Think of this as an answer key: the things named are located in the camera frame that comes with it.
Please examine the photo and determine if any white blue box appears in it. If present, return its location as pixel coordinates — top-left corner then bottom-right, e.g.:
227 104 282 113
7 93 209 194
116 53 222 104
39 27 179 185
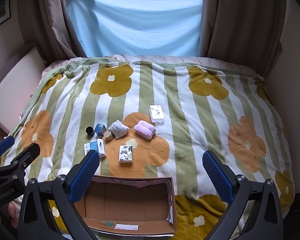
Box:
84 138 107 158

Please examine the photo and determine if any small blue cube box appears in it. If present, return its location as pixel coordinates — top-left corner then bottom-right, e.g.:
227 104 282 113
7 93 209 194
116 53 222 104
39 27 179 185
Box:
94 123 107 137

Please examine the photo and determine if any white patterned cloth pouch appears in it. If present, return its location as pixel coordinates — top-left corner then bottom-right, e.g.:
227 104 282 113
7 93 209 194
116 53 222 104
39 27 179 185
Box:
108 120 129 139

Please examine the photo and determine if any black white patterned tissue pack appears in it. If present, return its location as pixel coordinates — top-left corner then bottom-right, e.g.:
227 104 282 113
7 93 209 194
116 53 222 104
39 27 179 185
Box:
119 145 133 163

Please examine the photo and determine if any pink towel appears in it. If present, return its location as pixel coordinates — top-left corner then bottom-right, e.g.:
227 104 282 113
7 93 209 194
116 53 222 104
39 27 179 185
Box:
134 120 156 140

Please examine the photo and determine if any person's left hand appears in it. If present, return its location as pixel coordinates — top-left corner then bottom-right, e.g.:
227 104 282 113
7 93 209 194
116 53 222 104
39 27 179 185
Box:
0 202 19 228

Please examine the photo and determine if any white bedside cabinet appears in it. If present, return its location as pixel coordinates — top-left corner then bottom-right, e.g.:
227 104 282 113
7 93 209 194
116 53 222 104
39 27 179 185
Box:
0 41 45 133

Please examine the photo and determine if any beige round wooden lid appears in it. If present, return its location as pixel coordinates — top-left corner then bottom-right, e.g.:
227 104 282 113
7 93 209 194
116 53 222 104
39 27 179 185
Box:
103 130 114 141

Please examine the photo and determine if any open cardboard box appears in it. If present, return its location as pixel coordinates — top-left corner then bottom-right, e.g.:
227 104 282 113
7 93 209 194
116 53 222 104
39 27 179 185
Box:
75 176 177 237

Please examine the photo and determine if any left brown curtain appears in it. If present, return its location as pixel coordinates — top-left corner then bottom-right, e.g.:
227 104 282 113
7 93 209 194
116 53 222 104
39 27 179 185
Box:
17 0 86 63

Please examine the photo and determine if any brown curtain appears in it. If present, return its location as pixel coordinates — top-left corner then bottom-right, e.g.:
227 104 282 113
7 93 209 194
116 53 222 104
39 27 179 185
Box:
17 0 86 63
199 0 287 76

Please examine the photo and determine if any floral striped fleece blanket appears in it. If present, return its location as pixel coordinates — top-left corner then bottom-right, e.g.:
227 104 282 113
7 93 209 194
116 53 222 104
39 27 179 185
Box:
1 57 295 239

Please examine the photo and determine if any clear wrapped tissue pack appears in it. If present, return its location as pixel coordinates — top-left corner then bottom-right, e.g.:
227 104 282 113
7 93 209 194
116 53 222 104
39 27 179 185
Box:
149 105 165 124

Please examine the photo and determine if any light blue hanging sheet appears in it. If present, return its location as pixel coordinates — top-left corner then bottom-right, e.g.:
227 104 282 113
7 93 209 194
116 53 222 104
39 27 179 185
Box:
67 0 203 57

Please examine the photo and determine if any right brown curtain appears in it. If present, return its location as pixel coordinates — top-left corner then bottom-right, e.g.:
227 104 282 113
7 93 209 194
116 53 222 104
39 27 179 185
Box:
199 0 287 76

